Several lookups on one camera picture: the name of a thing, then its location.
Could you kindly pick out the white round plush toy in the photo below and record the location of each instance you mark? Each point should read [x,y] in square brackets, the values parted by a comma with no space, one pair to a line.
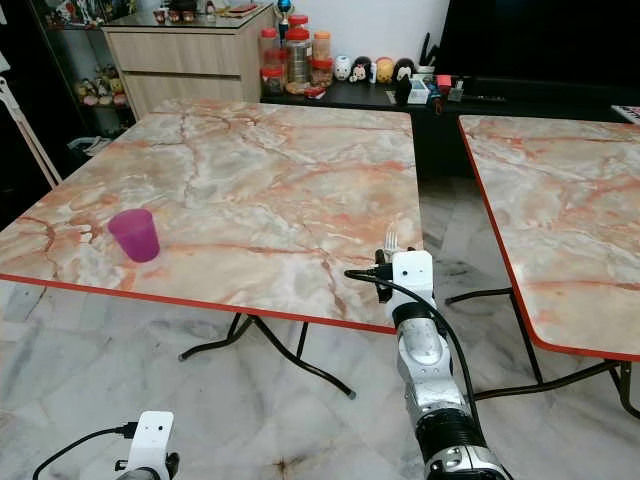
[341,68]

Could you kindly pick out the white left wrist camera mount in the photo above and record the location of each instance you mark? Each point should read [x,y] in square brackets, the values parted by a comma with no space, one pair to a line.
[152,438]

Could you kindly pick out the blue gold trophy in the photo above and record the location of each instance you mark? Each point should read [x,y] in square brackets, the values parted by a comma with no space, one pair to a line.
[283,10]

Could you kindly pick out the small grey box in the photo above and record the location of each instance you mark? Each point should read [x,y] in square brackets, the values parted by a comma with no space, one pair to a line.
[455,92]

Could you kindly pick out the tall clear jar red lid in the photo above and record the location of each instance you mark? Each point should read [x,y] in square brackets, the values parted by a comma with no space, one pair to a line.
[269,48]
[297,21]

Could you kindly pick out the orange white printed flyer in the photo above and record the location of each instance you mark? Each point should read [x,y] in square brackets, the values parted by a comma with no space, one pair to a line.
[627,113]

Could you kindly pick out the light wooden drawer cabinet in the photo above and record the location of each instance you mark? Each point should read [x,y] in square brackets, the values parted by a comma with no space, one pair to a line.
[190,65]

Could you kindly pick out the yellow round plush toy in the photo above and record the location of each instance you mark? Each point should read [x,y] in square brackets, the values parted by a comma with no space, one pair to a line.
[384,70]

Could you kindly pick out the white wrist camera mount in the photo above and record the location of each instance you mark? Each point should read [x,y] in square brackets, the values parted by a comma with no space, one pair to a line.
[152,438]
[414,278]

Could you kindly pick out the black flat television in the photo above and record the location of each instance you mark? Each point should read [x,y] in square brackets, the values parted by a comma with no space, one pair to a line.
[540,35]

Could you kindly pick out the clear jar orange lid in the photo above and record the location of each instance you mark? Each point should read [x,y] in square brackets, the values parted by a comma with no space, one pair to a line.
[322,46]

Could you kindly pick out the large clear jar red lid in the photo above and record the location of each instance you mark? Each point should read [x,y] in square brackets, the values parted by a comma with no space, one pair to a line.
[298,60]

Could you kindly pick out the white sandal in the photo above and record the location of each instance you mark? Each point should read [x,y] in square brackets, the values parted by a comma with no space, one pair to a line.
[88,146]

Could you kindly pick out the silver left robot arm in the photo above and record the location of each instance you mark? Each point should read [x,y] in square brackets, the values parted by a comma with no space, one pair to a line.
[150,474]

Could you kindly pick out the silver metal fork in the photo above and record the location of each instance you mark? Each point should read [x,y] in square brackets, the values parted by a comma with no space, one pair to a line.
[392,238]

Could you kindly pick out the black glass display cabinet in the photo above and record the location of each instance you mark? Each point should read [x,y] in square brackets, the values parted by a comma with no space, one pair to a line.
[60,45]

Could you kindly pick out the purple plastic cup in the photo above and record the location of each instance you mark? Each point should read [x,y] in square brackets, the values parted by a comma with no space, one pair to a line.
[137,238]

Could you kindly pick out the small red box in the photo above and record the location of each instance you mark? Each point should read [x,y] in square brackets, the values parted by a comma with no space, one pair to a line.
[443,81]

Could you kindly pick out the white folded stand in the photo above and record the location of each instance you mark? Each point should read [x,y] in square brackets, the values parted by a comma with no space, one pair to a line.
[32,135]

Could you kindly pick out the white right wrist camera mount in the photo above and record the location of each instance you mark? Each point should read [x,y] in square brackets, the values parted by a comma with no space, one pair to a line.
[414,278]

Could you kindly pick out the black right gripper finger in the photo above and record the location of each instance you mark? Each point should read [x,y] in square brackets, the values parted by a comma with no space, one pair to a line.
[386,262]
[378,262]

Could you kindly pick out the black remote control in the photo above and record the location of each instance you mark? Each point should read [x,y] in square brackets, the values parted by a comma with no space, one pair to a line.
[485,96]

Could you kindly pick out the red flat box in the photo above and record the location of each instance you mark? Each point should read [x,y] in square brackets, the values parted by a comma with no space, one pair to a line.
[240,10]

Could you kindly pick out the small white box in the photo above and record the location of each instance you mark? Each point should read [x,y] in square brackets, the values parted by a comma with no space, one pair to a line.
[418,91]

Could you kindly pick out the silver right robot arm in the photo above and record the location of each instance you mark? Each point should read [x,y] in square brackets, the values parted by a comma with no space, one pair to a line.
[435,380]

